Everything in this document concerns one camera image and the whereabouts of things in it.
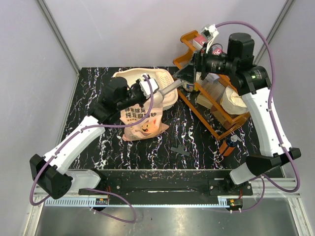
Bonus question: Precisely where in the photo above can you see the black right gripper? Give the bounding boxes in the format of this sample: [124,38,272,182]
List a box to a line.
[174,42,237,84]

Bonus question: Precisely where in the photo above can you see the clear plastic scoop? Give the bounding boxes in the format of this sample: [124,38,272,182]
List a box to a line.
[151,79,183,107]

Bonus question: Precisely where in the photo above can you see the pink cat litter bag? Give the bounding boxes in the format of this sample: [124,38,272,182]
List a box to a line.
[120,101,169,142]

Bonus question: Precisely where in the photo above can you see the black plastic clip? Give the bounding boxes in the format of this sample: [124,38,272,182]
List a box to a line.
[170,145,190,156]

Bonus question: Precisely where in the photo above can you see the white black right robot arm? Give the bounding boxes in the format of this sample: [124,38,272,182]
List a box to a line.
[174,32,301,195]

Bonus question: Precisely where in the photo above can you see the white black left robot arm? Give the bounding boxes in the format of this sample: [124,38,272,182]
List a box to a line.
[30,73,159,206]

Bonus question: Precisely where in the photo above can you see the beige plastic litter box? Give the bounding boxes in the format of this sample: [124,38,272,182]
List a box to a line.
[113,68,178,111]

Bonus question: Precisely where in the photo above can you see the red white toothpaste box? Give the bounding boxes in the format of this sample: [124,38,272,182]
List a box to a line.
[192,35,222,55]

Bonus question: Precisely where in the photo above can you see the clear plastic packet stack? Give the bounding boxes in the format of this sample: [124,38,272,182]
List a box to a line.
[201,73,225,100]

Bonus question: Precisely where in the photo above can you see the light wooden block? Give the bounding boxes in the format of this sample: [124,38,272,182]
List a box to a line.
[196,94,216,112]

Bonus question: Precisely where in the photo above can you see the orange wooden rack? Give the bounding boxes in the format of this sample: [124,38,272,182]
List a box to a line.
[172,29,254,141]

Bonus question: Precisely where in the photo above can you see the beige cloth bag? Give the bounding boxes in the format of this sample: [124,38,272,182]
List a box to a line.
[220,87,248,115]

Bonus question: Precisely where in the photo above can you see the orange blue bottle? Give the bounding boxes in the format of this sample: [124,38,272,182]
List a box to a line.
[219,134,240,157]

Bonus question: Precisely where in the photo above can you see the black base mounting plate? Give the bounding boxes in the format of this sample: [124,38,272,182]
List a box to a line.
[78,169,254,206]

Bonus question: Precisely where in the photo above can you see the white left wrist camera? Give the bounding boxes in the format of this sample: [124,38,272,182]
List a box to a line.
[137,73,159,98]

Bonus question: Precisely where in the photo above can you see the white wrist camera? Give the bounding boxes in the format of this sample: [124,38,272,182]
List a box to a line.
[137,73,159,98]
[200,24,219,46]

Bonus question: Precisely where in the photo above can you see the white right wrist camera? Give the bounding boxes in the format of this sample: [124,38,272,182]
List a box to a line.
[200,24,219,46]

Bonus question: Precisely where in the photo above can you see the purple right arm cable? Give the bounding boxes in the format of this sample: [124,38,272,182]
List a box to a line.
[215,21,301,213]

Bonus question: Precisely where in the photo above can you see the white cable duct rail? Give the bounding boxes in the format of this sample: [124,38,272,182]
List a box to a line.
[44,195,243,207]

